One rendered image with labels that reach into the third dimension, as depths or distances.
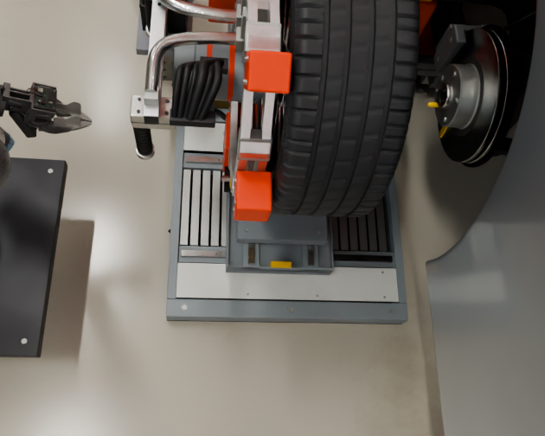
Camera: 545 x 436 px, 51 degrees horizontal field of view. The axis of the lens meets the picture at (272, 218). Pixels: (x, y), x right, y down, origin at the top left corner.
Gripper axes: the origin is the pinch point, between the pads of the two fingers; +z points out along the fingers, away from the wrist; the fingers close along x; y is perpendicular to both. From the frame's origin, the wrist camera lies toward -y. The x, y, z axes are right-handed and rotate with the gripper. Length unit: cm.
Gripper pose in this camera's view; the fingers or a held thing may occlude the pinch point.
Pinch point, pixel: (85, 122)
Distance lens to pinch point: 149.1
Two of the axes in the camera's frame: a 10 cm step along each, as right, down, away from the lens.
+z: 8.4, 1.1, 5.4
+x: -0.9, -9.4, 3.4
